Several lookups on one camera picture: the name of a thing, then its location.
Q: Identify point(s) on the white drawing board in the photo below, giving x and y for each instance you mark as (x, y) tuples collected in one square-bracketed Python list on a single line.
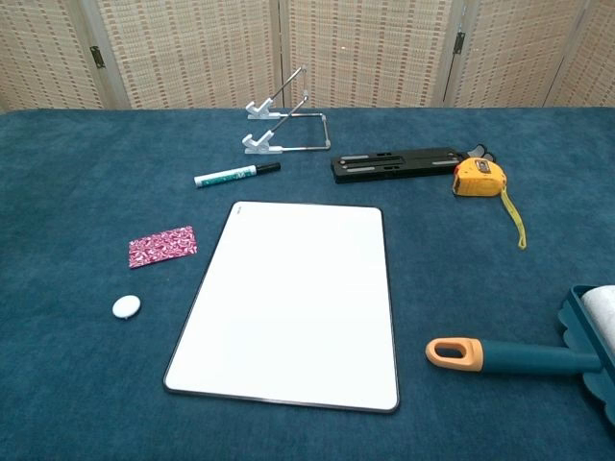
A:
[(288, 307)]

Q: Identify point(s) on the black folding bracket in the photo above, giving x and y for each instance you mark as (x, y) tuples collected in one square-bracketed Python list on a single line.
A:
[(394, 165)]

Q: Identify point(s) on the white marker with black cap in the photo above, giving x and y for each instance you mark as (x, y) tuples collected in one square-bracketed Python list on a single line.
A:
[(226, 176)]

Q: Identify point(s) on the yellow tape measure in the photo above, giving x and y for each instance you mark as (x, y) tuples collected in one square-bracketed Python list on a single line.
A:
[(478, 178)]

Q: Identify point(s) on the small white oval eraser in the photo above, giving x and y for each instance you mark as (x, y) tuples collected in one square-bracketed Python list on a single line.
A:
[(127, 306)]

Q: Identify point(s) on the woven bamboo folding screen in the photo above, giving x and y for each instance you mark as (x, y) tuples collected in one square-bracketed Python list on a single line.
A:
[(192, 48)]

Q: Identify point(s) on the blue table cloth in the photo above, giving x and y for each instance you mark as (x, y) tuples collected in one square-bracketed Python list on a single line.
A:
[(72, 192)]

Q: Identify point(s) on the teal lint roller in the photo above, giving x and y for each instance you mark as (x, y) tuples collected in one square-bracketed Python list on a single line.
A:
[(528, 357)]

